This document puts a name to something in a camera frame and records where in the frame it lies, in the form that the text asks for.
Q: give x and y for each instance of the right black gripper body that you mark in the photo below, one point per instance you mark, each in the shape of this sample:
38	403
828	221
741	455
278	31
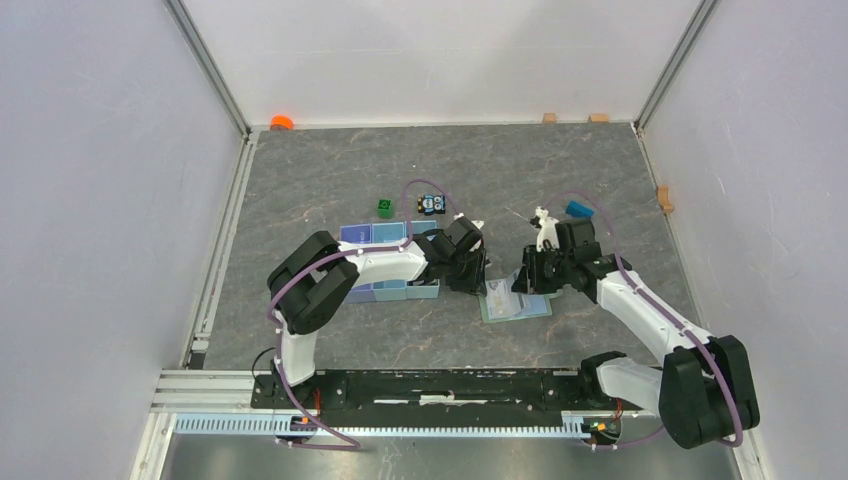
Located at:
546	270

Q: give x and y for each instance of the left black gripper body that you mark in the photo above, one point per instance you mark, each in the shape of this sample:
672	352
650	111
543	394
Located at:
466	271

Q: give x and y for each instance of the green card holder wallet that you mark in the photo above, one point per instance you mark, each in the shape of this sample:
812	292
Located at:
540	305

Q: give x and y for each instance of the silver VIP card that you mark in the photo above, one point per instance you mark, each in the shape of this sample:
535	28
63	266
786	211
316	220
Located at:
501	303

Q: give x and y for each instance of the blue three-compartment organizer tray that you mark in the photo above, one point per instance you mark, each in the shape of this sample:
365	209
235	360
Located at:
386	276

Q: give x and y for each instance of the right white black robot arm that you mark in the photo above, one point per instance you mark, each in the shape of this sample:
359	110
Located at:
702	390

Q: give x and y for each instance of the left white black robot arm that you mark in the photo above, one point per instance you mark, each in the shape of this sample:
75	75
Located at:
309	286

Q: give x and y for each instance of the blue toy brick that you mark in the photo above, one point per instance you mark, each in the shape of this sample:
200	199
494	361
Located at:
577	210

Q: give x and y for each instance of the black blue owl toy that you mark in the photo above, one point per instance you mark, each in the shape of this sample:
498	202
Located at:
430	204

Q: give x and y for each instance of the green toy cube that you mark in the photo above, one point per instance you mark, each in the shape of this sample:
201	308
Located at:
385	208

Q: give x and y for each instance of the curved wooden piece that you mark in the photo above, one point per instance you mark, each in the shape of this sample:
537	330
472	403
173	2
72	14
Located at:
664	199

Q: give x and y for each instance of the orange round cap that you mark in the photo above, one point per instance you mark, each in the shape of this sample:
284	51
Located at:
281	122

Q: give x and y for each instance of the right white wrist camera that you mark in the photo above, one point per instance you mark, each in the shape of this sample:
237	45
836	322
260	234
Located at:
547	237

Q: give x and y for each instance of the aluminium frame rail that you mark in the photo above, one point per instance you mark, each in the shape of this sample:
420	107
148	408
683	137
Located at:
288	425

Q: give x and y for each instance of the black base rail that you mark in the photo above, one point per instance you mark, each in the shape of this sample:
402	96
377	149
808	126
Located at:
436	398

